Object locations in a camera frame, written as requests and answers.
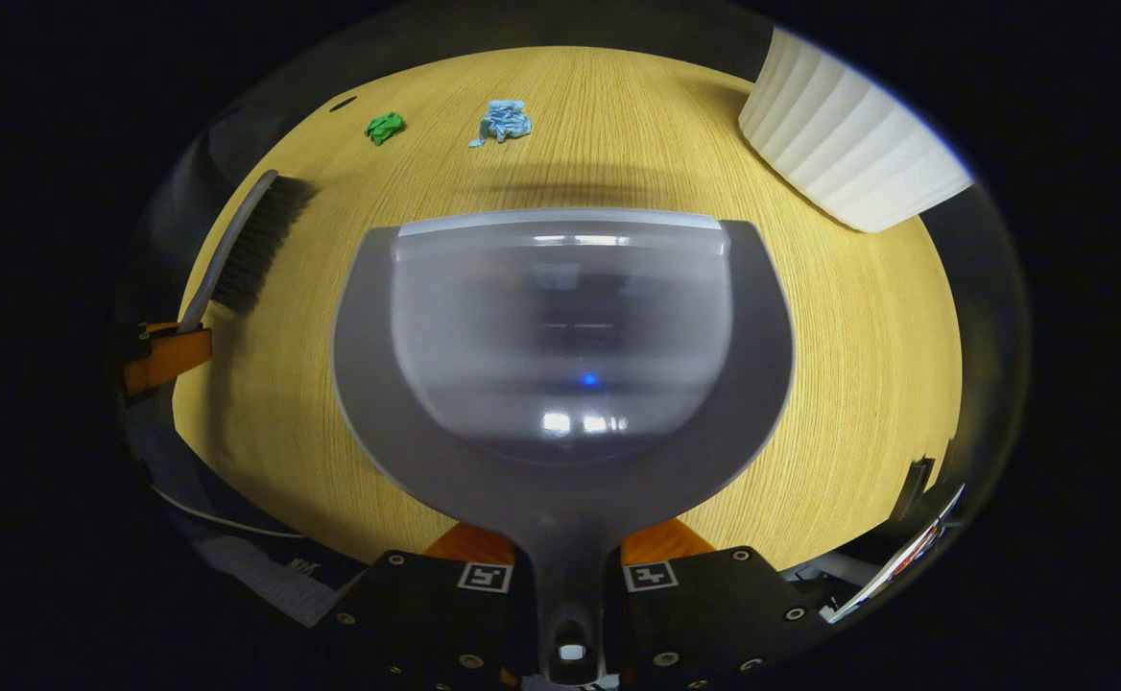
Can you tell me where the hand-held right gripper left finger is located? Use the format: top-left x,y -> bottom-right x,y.
330,523 -> 535,691

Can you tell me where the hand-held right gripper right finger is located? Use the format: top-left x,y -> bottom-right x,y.
608,518 -> 825,691

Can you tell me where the small grey broom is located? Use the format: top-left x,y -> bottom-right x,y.
177,170 -> 317,335

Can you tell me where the grey plastic dustpan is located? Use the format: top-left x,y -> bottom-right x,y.
330,208 -> 797,687

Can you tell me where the blue paper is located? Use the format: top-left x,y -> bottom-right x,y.
468,99 -> 533,148

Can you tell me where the white ribbed garbage bin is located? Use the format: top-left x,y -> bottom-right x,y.
738,27 -> 974,234

